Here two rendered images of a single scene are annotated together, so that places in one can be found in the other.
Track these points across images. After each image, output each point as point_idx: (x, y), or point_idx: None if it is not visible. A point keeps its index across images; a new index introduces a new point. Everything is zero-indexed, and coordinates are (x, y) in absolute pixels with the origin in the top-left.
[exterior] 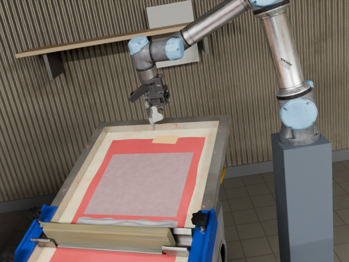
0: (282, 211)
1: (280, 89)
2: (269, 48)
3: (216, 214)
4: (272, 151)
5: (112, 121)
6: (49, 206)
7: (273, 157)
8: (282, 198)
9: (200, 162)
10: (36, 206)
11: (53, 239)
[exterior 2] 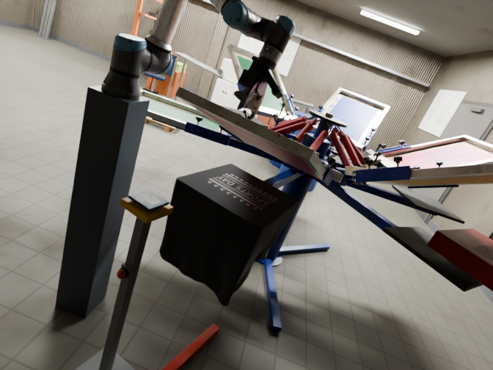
0: (127, 167)
1: (169, 45)
2: (183, 11)
3: (189, 175)
4: (128, 120)
5: (296, 142)
6: (326, 167)
7: (128, 125)
8: (131, 153)
9: None
10: (331, 157)
11: None
